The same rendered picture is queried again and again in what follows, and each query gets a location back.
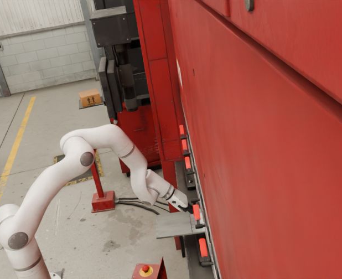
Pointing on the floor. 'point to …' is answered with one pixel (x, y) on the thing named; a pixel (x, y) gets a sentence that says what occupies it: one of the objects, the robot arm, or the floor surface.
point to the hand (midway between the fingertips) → (191, 209)
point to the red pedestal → (104, 199)
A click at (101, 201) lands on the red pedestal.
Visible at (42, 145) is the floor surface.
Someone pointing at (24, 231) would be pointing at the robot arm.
